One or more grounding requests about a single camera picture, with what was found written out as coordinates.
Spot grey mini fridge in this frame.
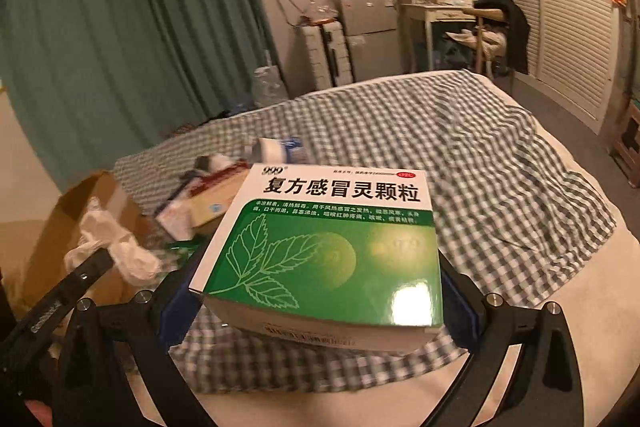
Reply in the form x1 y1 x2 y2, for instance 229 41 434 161
337 0 404 81

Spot red tan medicine box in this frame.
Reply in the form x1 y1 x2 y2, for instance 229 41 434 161
188 159 250 230

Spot white tape roll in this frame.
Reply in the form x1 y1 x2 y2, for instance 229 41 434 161
245 138 309 165

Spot blue white packet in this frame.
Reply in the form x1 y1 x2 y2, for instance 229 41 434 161
153 170 205 241

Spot white suitcase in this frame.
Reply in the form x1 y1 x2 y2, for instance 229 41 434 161
300 20 354 91

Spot wooden chair with clothes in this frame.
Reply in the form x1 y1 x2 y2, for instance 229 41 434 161
446 0 530 81

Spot white tissue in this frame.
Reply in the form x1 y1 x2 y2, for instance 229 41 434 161
63 196 162 287

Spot green white medicine box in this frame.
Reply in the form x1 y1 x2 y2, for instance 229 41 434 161
190 164 444 355

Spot green curtain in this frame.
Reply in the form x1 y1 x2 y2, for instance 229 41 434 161
1 0 277 190

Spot grey white checkered cloth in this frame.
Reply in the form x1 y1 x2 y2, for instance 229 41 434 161
110 69 618 396

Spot clear water jug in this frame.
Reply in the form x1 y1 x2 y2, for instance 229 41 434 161
252 50 288 107

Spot white louvered wardrobe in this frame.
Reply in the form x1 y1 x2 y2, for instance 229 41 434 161
474 0 632 134

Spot white dressing table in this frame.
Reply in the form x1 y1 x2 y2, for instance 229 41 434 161
399 2 475 72

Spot brown cardboard box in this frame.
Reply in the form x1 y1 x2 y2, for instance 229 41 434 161
21 171 151 309

